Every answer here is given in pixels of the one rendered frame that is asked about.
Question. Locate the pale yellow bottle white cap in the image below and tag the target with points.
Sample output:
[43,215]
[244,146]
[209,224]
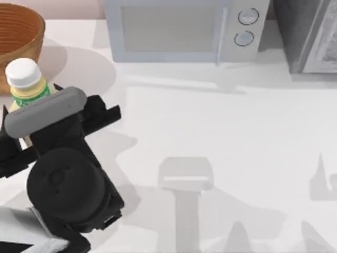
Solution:
[22,72]

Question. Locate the brown wicker basket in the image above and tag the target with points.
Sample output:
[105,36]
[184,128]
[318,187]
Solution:
[18,31]

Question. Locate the microwave oven door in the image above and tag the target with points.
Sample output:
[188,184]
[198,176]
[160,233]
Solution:
[168,29]

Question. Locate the round microwave knob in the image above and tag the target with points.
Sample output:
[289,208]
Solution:
[244,38]
[248,16]

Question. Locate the pale microwave oven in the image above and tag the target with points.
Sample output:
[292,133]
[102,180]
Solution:
[247,52]

